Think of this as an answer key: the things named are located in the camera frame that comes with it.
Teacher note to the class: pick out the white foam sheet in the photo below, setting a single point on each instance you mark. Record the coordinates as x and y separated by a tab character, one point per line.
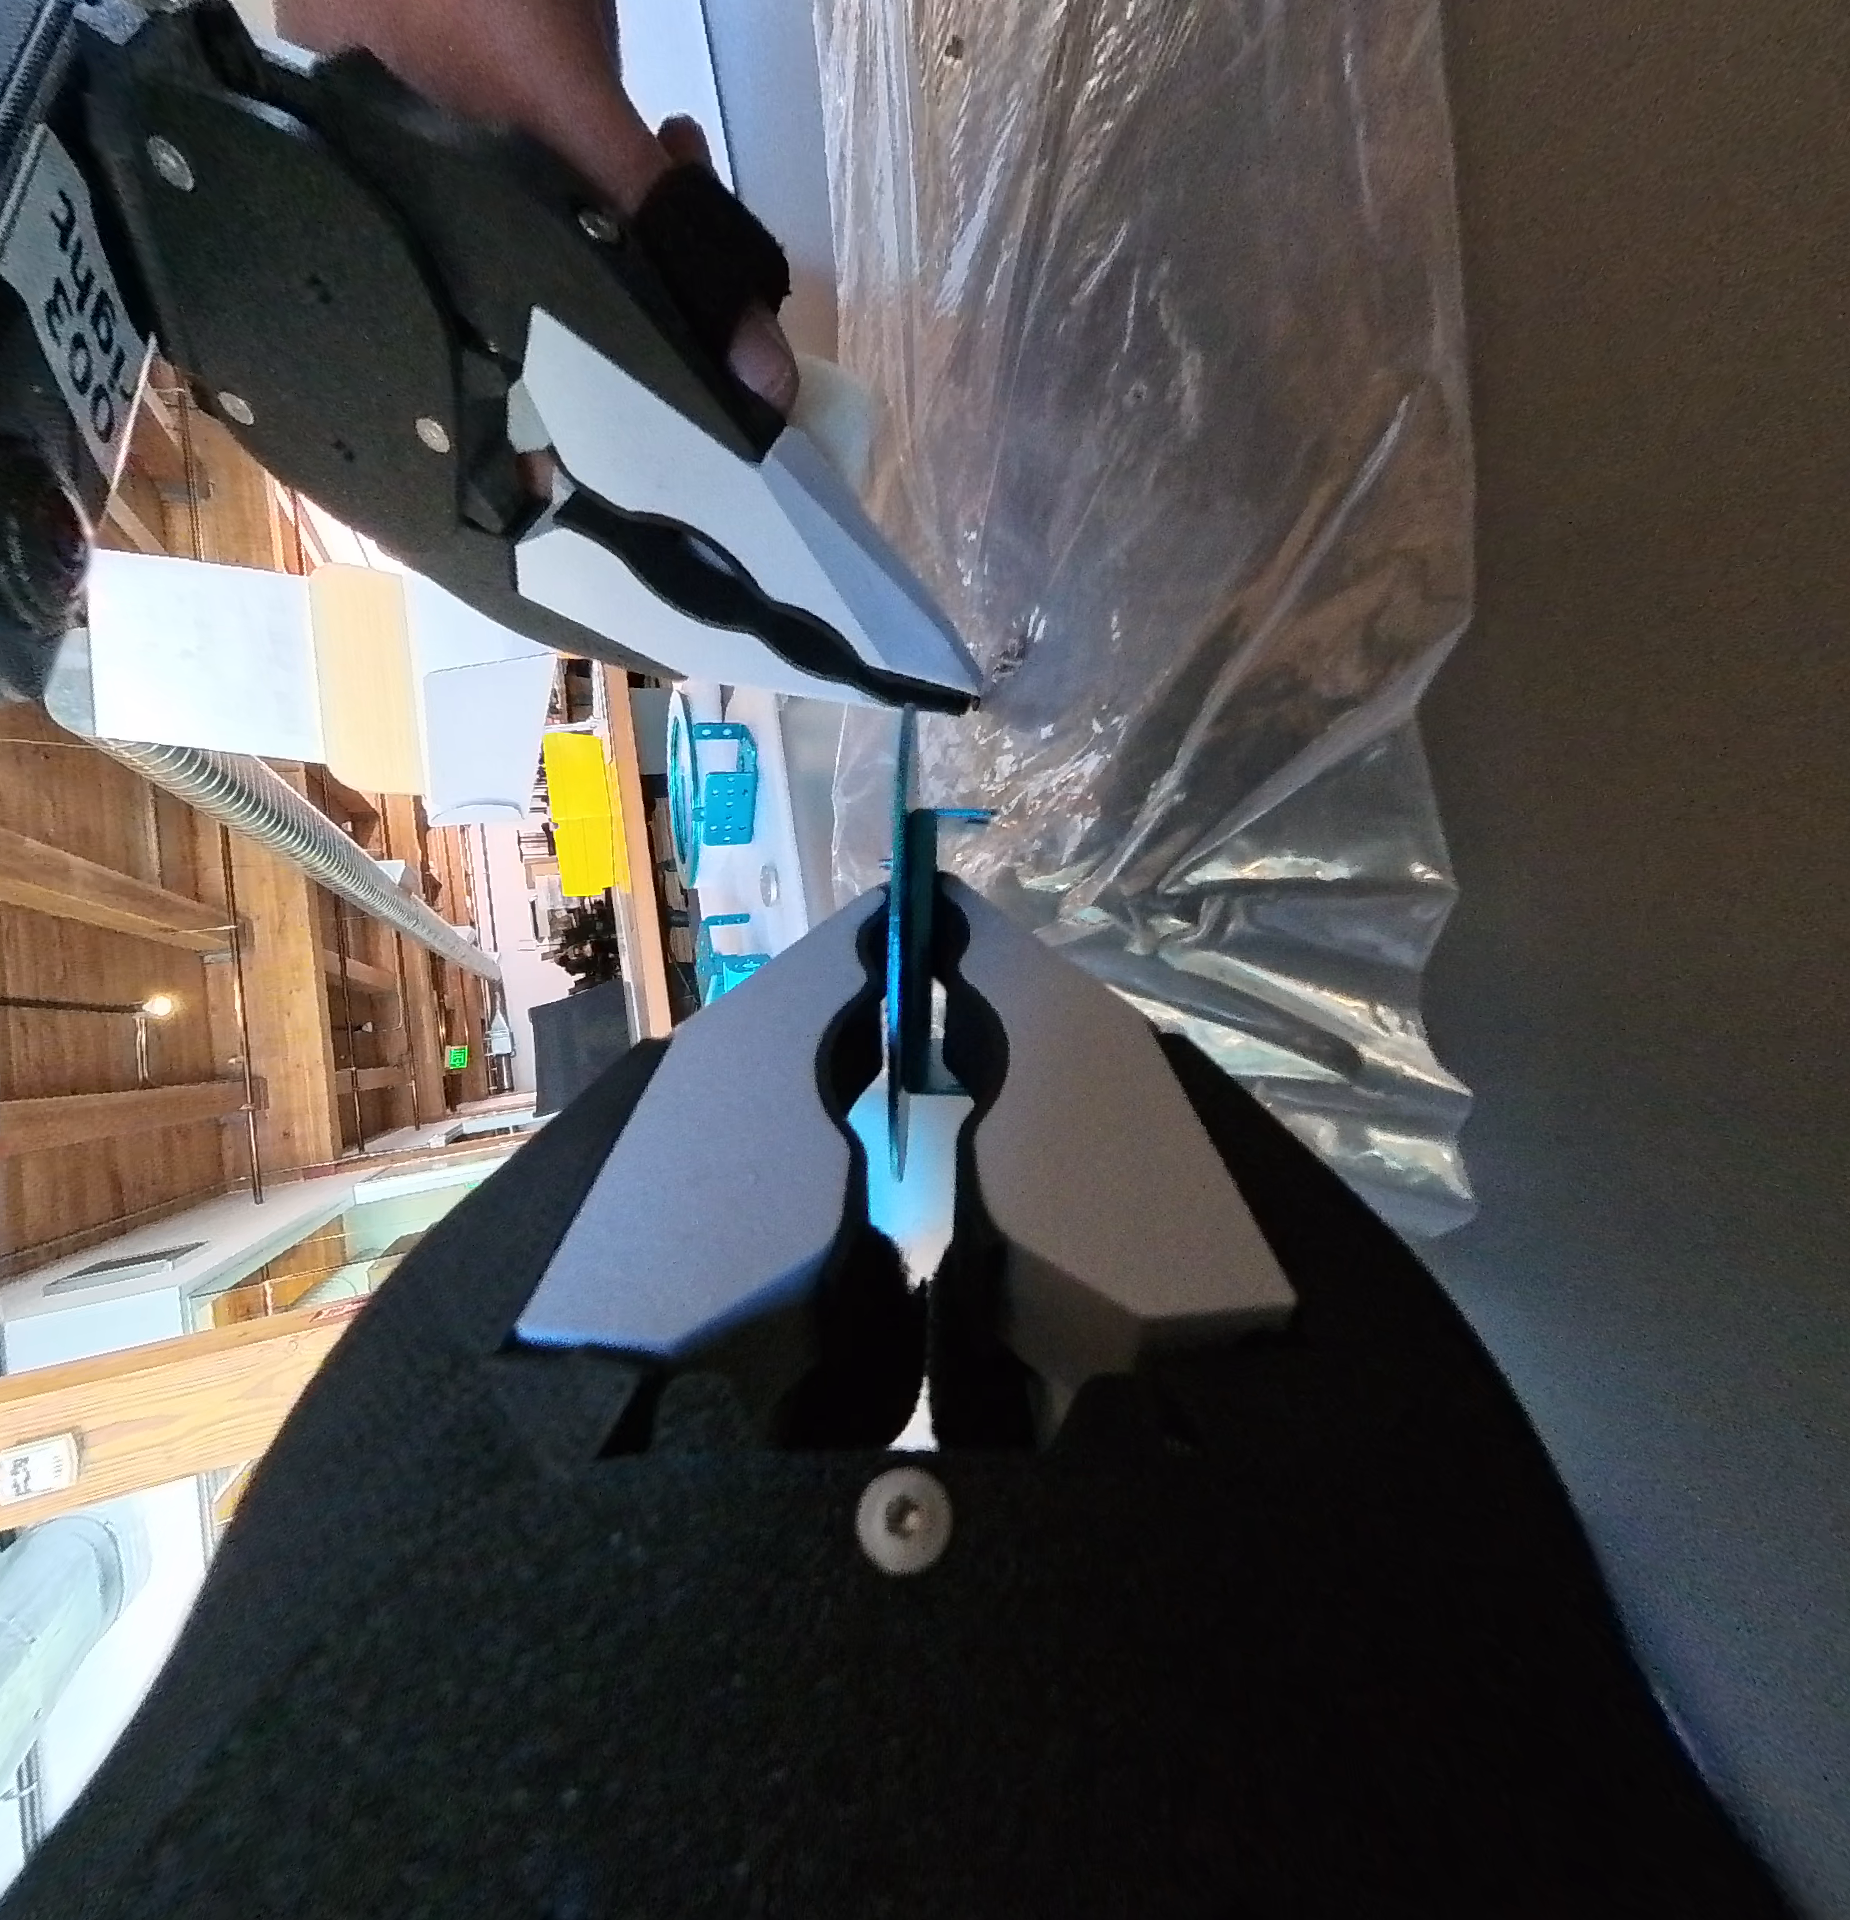
792	839

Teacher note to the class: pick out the blue round metal base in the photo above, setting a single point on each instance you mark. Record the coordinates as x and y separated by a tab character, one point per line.
680	780

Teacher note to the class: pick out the clear plastic bag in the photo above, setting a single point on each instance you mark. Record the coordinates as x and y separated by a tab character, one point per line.
1194	450

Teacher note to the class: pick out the white hanging panel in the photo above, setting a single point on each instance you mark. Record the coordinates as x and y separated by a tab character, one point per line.
190	646

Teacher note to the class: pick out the beige hanging panel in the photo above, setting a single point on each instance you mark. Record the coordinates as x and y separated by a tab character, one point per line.
362	674

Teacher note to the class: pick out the yellow storage bin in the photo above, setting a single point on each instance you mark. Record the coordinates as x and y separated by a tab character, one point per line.
585	810

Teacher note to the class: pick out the blue perforated plate bracket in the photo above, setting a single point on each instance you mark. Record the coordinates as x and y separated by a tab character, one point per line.
730	967

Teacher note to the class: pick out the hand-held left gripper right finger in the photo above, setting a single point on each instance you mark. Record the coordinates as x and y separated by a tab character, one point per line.
1120	1169

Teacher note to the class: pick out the silver flexible duct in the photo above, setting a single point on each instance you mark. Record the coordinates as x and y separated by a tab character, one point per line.
312	839

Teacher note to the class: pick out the white curved panel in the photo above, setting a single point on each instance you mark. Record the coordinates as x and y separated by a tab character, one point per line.
490	737

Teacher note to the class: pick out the blue round metal plate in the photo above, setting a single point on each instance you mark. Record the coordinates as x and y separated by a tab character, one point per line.
908	856

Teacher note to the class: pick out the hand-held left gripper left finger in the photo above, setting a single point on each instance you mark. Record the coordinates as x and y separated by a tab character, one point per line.
671	1201

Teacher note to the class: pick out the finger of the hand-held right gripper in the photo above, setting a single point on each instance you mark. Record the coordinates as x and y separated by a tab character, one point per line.
627	600
865	586

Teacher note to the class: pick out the large silver duct pipe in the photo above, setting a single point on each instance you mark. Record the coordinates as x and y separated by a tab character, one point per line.
41	1649

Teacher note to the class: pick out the person's right hand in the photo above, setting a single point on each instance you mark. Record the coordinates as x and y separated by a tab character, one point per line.
504	92

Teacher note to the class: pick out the wide blue perforated bracket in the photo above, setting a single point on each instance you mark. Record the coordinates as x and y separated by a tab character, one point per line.
722	789

